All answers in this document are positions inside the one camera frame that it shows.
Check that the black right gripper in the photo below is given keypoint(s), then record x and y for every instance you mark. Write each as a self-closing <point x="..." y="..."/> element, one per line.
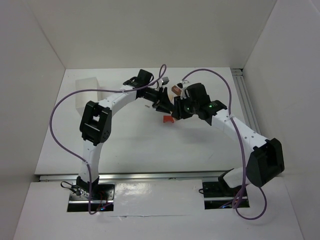
<point x="178" y="108"/>

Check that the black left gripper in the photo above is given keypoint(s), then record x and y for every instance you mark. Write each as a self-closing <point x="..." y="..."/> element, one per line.
<point x="161" y="99"/>

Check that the red arch wood block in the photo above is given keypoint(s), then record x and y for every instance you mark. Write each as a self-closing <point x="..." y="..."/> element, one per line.
<point x="168" y="119"/>

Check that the brown balloon wood block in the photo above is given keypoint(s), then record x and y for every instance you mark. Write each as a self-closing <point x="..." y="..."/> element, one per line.
<point x="176" y="90"/>

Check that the white perforated plastic box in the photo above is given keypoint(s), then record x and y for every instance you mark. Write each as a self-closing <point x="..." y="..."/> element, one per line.
<point x="82" y="98"/>

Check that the natural wood block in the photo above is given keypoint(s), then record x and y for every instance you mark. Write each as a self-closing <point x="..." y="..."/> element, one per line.
<point x="171" y="97"/>

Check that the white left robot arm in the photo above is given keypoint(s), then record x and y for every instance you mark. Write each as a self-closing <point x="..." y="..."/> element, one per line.
<point x="96" y="122"/>

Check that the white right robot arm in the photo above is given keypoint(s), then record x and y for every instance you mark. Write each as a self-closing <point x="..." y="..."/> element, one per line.
<point x="263" y="157"/>

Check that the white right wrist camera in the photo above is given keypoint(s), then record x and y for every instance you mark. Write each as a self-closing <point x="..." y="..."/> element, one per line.
<point x="182" y="85"/>

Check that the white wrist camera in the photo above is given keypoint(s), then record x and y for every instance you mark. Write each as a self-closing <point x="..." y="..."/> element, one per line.
<point x="182" y="85"/>
<point x="165" y="80"/>

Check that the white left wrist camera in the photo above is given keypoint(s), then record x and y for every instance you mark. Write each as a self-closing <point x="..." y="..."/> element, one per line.
<point x="165" y="80"/>

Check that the aluminium rail right side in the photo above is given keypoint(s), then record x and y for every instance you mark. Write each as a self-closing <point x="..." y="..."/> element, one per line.
<point x="245" y="101"/>

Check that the aluminium rail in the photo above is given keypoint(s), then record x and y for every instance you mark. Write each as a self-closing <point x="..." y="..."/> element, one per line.
<point x="138" y="176"/>
<point x="245" y="101"/>

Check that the aluminium rail front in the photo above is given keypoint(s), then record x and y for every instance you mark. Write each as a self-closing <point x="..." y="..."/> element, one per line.
<point x="138" y="176"/>

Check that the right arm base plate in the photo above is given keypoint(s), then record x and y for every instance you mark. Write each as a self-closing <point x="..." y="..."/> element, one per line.
<point x="216" y="197"/>

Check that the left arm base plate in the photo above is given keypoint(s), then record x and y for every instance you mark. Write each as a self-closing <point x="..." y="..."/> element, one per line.
<point x="102" y="200"/>

